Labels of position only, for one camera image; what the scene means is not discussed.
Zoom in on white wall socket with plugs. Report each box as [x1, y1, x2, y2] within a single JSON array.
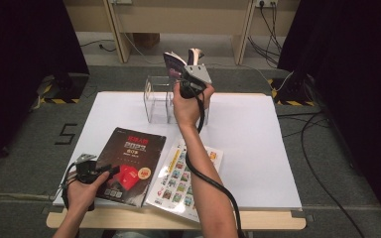
[[255, 0, 279, 8]]

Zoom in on black stand base striped tape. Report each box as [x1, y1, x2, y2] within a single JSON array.
[[267, 75, 316, 107], [41, 73, 90, 104]]

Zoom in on clear acrylic magazine rack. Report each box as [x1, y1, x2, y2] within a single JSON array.
[[143, 75, 212, 126]]

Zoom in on white board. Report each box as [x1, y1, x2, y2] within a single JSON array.
[[53, 91, 303, 210]]

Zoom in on black and red magazine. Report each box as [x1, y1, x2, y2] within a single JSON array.
[[95, 127, 168, 208]]

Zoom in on beige wooden desk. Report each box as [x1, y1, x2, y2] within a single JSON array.
[[63, 0, 302, 65]]

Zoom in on right hand-held gripper black cable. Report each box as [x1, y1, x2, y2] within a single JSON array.
[[184, 88, 246, 238]]

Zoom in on black cables on carpet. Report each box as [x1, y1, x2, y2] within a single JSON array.
[[277, 112, 331, 139]]

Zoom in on thin white cable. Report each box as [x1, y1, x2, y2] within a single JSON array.
[[122, 32, 295, 93]]

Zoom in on left hand-held gripper black cable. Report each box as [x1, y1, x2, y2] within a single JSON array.
[[60, 163, 80, 211]]

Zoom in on person's right hand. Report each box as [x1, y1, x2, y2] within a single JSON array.
[[172, 81, 215, 128]]

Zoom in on black cable bundle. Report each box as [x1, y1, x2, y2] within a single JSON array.
[[247, 1, 284, 68]]

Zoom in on black cable with plug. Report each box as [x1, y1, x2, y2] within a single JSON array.
[[79, 39, 117, 54]]

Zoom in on black curtain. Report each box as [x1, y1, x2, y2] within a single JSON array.
[[277, 0, 381, 232], [0, 0, 90, 177]]

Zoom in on white magazine with picture grid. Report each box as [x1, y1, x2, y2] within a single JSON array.
[[145, 138, 224, 223]]

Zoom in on hand-held gripper black cable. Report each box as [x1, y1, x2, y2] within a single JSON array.
[[60, 163, 80, 211], [184, 88, 246, 238]]

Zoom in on long black cable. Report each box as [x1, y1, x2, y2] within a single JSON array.
[[300, 111, 366, 238]]

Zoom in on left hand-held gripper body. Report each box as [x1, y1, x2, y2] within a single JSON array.
[[73, 153, 103, 184]]

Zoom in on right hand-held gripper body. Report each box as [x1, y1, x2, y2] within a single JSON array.
[[178, 63, 212, 99]]

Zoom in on person's left hand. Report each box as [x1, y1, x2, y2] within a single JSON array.
[[66, 171, 111, 212]]

